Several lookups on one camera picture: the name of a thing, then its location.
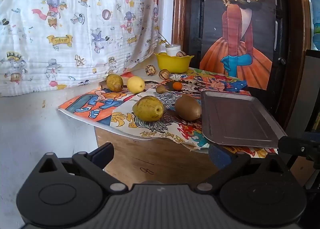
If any dried flower twig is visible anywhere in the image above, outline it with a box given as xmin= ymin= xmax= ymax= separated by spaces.
xmin=157 ymin=32 xmax=172 ymax=46

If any wall poster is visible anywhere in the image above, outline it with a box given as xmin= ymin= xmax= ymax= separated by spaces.
xmin=199 ymin=0 xmax=277 ymax=91

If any white cartoon printed blanket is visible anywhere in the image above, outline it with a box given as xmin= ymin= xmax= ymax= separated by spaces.
xmin=0 ymin=0 xmax=165 ymax=97

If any blue water bottle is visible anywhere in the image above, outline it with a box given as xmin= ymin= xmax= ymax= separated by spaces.
xmin=310 ymin=0 xmax=320 ymax=51

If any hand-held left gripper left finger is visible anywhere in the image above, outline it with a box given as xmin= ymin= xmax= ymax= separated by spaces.
xmin=37 ymin=142 xmax=128 ymax=194

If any yellow plastic bowl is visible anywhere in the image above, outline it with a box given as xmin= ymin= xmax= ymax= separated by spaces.
xmin=154 ymin=53 xmax=195 ymax=74

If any colourful cartoon poster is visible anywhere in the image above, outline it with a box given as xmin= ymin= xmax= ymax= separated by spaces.
xmin=140 ymin=67 xmax=252 ymax=97

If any grey board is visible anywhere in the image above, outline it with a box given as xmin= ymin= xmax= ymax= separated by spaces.
xmin=285 ymin=49 xmax=320 ymax=140

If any metal tray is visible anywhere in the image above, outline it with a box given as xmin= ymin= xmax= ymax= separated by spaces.
xmin=200 ymin=90 xmax=288 ymax=149

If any dark door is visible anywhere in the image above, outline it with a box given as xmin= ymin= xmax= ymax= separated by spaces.
xmin=185 ymin=0 xmax=300 ymax=132

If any orange blue comic poster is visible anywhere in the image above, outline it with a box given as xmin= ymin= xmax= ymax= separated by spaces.
xmin=58 ymin=70 xmax=150 ymax=127

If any yellow pear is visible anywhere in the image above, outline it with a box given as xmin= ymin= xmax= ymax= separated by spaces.
xmin=127 ymin=76 xmax=145 ymax=94

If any wooden door frame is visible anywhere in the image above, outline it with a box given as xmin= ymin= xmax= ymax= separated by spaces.
xmin=172 ymin=0 xmax=313 ymax=132

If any large yellow-green fruit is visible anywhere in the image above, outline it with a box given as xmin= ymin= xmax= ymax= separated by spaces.
xmin=132 ymin=96 xmax=164 ymax=122

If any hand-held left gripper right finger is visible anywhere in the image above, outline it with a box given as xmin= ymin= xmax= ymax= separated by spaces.
xmin=196 ymin=143 xmax=292 ymax=192

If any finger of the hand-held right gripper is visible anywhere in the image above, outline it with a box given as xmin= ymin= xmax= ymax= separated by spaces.
xmin=277 ymin=135 xmax=320 ymax=160
xmin=302 ymin=131 xmax=320 ymax=141

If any large brown kiwi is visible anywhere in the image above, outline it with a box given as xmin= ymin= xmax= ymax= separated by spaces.
xmin=174 ymin=95 xmax=202 ymax=122

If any small yellow-green fruit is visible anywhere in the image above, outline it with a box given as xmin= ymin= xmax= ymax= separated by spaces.
xmin=106 ymin=74 xmax=124 ymax=92

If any white cup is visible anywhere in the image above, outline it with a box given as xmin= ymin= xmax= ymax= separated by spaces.
xmin=165 ymin=44 xmax=181 ymax=56

